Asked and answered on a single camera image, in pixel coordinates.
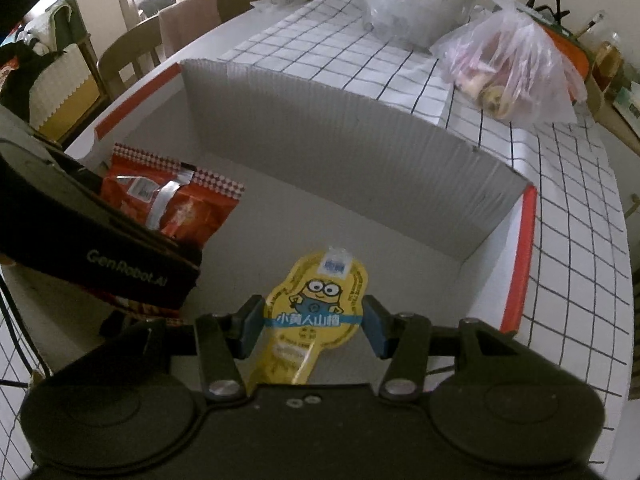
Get yellow minion snack pack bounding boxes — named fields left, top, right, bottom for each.
left=250, top=247, right=368, bottom=388

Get red snack bag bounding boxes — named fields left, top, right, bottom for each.
left=101, top=143, right=245, bottom=248

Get red cardboard box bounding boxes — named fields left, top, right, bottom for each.
left=70, top=60, right=536, bottom=333

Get black backpack on chair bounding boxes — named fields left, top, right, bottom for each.
left=1, top=42, right=60, bottom=122

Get left wooden chair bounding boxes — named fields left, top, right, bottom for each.
left=96, top=0, right=259, bottom=101

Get pink snack plastic bag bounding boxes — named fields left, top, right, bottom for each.
left=431, top=9, right=587, bottom=128

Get white sideboard cabinet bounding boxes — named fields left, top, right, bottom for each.
left=585, top=75, right=640, bottom=156

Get amber glass bottle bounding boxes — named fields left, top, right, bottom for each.
left=592, top=32, right=623, bottom=92

